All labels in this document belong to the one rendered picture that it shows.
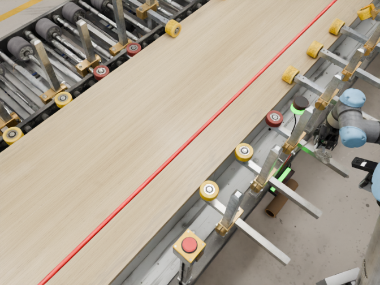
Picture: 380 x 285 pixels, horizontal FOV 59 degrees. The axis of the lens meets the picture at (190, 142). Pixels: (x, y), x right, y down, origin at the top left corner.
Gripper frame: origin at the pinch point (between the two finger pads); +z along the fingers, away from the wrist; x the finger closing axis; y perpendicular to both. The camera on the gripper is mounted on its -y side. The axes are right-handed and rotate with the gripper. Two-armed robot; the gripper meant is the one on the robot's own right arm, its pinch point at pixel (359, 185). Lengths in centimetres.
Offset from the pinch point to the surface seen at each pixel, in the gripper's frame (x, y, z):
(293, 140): -5.7, -34.4, -8.0
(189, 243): -80, -35, -40
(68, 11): -13, -187, -1
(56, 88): -56, -142, -3
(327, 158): -1.4, -17.9, -5.0
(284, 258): -50, -9, 0
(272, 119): -1.6, -48.1, -7.7
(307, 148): -1.3, -27.4, -3.3
